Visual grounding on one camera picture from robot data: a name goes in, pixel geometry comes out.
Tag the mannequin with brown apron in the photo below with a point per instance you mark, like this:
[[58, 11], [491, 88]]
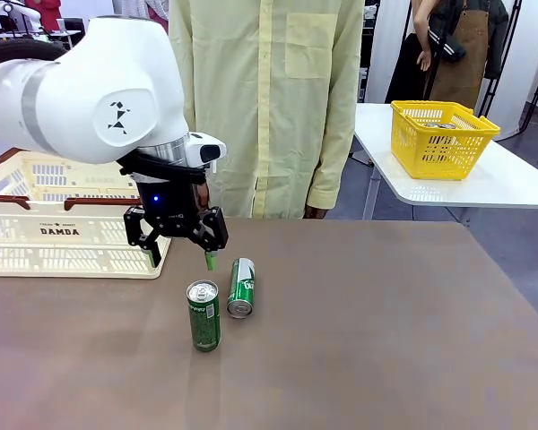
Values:
[[462, 58]]

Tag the green drink can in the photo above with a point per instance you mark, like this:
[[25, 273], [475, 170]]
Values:
[[242, 289], [205, 320]]

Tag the person in red top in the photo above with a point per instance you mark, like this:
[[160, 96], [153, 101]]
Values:
[[49, 4]]

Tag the person in pink top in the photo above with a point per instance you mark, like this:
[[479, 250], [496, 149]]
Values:
[[159, 9]]

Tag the person's left hand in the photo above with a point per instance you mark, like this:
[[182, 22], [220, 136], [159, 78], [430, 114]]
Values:
[[316, 212]]

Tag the person's right hand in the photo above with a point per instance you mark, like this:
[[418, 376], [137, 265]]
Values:
[[203, 197]]

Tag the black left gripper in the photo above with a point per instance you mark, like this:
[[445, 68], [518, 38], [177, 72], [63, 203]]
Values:
[[170, 206]]

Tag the yellow plastic basket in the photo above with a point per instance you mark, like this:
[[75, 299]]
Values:
[[444, 152]]

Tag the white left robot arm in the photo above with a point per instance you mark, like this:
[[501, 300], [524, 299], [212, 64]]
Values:
[[94, 89]]

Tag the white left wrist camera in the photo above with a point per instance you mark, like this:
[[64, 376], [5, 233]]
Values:
[[206, 150]]

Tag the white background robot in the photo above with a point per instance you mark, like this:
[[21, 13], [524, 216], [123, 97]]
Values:
[[27, 11]]

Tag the white round-cornered table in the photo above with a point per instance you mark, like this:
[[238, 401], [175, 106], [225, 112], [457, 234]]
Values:
[[511, 179]]

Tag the person's left forearm yellow sleeve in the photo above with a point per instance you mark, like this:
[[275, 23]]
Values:
[[332, 170]]

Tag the person in yellow shirt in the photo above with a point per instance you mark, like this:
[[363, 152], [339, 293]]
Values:
[[269, 112]]

